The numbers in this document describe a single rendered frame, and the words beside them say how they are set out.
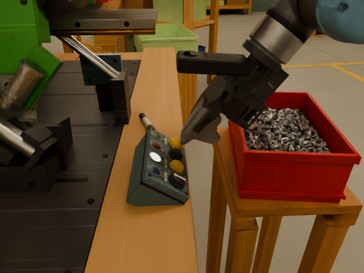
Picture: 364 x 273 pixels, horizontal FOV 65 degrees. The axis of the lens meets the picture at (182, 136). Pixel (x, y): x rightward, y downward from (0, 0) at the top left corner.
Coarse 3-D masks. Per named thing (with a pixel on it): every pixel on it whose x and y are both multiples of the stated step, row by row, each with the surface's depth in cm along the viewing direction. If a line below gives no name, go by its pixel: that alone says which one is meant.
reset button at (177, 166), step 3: (171, 162) 47; (174, 162) 47; (177, 162) 47; (180, 162) 48; (171, 165) 47; (174, 165) 46; (177, 165) 46; (180, 165) 47; (183, 165) 48; (174, 168) 46; (177, 168) 46; (180, 168) 46; (183, 168) 47; (177, 171) 46; (180, 171) 47
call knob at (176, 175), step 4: (176, 172) 45; (172, 176) 44; (176, 176) 44; (180, 176) 44; (172, 180) 43; (176, 180) 43; (180, 180) 44; (184, 180) 44; (176, 184) 43; (180, 184) 43; (184, 184) 44
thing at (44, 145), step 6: (54, 138) 49; (42, 144) 45; (48, 144) 46; (54, 144) 49; (36, 150) 44; (42, 150) 44; (48, 150) 48; (36, 156) 44; (42, 156) 46; (30, 162) 45; (36, 162) 45; (24, 168) 45; (30, 168) 45
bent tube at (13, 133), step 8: (0, 120) 45; (0, 128) 44; (8, 128) 45; (16, 128) 46; (0, 136) 44; (8, 136) 44; (16, 136) 45; (8, 144) 45; (16, 144) 45; (24, 144) 45; (24, 152) 45; (32, 152) 45
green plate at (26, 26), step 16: (0, 0) 42; (16, 0) 42; (32, 0) 43; (0, 16) 43; (16, 16) 43; (32, 16) 43; (0, 32) 44; (16, 32) 44; (32, 32) 44; (48, 32) 51; (0, 48) 44; (16, 48) 44; (32, 48) 44; (0, 64) 45; (16, 64) 45
